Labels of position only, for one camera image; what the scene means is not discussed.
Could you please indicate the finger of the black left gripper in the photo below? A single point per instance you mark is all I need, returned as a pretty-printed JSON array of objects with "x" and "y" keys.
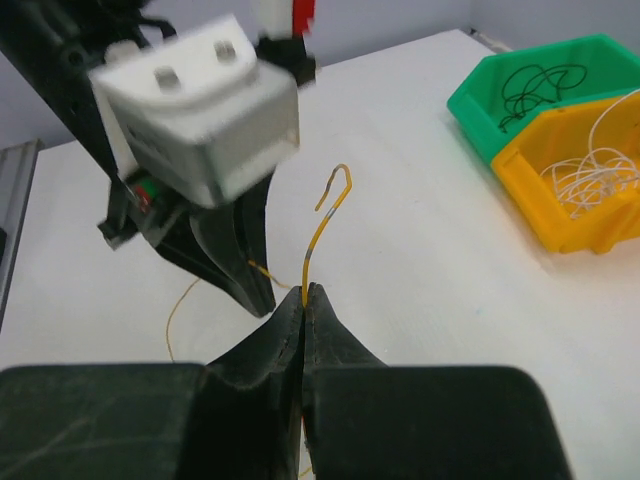
[
  {"x": 195, "y": 240},
  {"x": 251, "y": 289}
]

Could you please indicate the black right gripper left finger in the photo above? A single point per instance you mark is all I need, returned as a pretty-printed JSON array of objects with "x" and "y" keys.
[{"x": 238, "y": 417}]

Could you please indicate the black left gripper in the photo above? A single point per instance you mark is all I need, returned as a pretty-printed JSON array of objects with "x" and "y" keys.
[{"x": 55, "y": 45}]

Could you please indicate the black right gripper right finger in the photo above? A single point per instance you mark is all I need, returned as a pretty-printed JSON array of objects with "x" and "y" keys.
[{"x": 364, "y": 419}]

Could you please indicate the green plastic bin left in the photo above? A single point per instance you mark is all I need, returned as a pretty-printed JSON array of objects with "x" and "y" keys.
[{"x": 506, "y": 91}]

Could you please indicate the yellow plastic bin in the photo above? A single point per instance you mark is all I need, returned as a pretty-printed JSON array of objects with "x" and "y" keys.
[{"x": 574, "y": 174}]

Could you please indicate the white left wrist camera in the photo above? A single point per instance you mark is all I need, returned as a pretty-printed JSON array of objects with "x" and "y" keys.
[{"x": 200, "y": 112}]

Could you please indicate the aluminium front rail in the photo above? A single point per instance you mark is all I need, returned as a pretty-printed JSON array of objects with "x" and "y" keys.
[{"x": 17, "y": 170}]

